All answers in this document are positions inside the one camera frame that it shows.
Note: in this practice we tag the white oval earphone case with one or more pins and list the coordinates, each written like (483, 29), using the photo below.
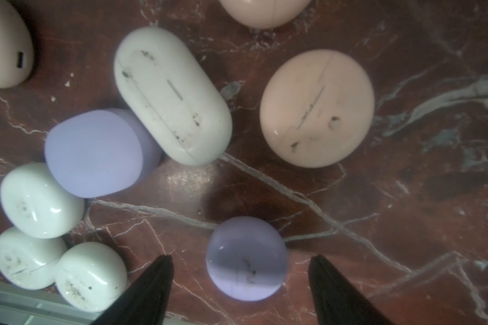
(167, 89)

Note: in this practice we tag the white round earphone case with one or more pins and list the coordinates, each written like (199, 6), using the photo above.
(91, 276)
(37, 204)
(27, 262)

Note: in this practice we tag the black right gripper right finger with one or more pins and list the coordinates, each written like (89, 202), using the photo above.
(336, 300)

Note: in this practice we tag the purple round earphone case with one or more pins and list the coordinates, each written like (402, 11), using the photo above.
(247, 259)

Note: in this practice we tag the purple oval earphone case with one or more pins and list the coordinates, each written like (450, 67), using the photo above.
(101, 152)

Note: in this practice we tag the aluminium front rail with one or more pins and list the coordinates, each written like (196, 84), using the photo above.
(19, 306)

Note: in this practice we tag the pink round earphone case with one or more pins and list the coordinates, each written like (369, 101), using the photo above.
(16, 47)
(317, 108)
(264, 14)

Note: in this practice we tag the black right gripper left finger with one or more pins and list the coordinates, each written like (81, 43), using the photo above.
(146, 300)

